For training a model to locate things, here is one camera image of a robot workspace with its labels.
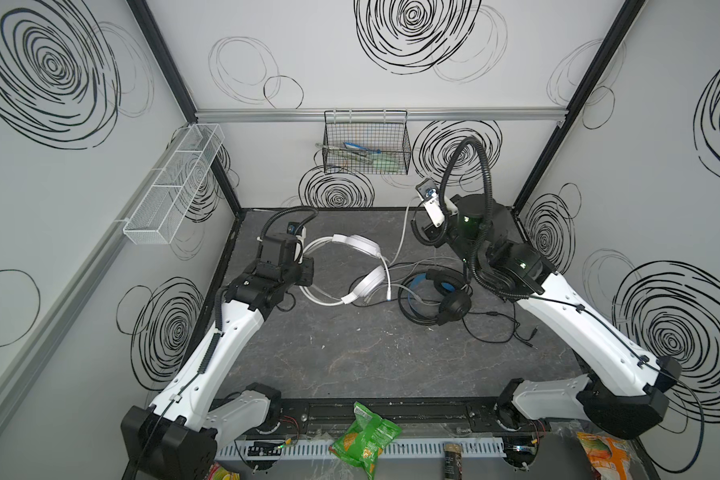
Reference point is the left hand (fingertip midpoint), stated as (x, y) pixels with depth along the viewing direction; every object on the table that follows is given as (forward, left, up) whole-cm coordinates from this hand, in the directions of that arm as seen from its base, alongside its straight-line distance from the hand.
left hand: (308, 259), depth 77 cm
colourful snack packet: (-44, +15, -18) cm, 50 cm away
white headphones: (-9, -17, +3) cm, 19 cm away
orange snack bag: (-38, -70, -17) cm, 81 cm away
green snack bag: (-37, -16, -17) cm, 44 cm away
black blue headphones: (+3, -38, -24) cm, 45 cm away
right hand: (+3, -29, +20) cm, 35 cm away
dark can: (-40, -36, -19) cm, 57 cm away
